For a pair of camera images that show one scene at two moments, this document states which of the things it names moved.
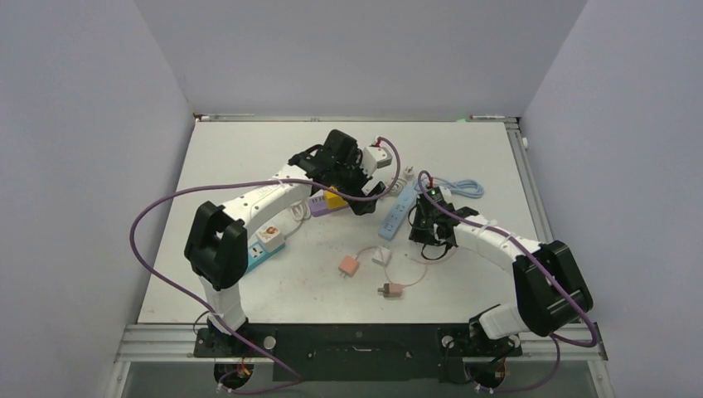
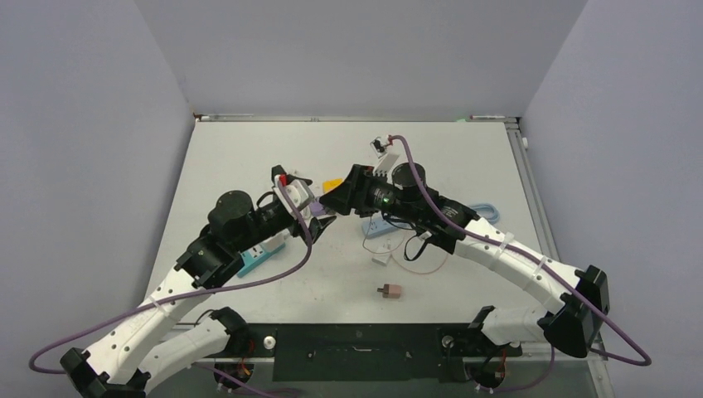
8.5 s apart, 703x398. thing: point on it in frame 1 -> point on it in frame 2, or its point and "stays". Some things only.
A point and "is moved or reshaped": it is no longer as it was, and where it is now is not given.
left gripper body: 351,177 -> 295,224
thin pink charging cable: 385,267 -> 362,242
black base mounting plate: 358,352 stays
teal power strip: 256,255 stays
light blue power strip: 390,225 is moved or reshaped
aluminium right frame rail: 534,193 stays
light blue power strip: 463,187 -> 490,212
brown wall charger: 390,290 stays
